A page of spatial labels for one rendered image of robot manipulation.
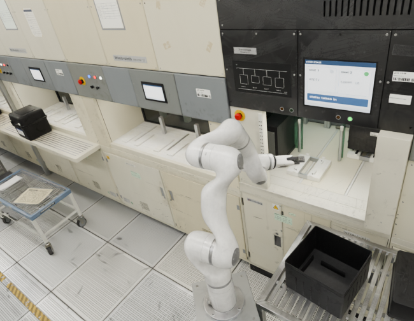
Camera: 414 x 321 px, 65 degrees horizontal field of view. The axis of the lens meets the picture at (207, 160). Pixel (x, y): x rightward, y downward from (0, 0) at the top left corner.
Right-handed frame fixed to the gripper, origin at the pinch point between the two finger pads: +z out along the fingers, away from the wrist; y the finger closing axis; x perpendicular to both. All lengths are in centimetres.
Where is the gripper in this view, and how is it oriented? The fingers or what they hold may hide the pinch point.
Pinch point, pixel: (298, 160)
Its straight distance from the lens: 175.2
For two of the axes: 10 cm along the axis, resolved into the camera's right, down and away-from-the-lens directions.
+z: 9.6, -0.4, 2.8
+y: 2.7, -2.2, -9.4
